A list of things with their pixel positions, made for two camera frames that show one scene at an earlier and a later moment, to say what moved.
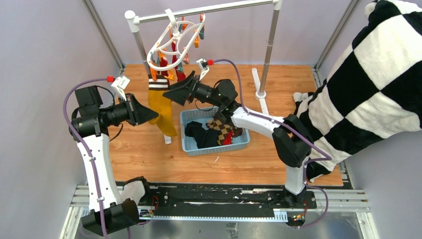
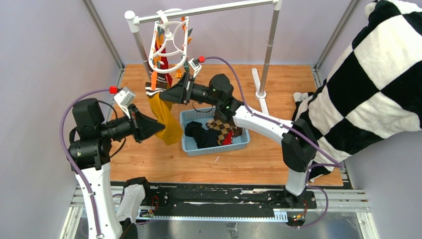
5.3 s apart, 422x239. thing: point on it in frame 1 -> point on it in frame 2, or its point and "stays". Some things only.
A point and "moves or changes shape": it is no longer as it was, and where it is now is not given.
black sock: x=208 y=138 stays
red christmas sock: x=179 y=70 -> x=164 y=65
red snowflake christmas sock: x=228 y=139 stays
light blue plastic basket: x=203 y=116 stays
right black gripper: x=180 y=92 stays
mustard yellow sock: x=161 y=105 moves or changes shape
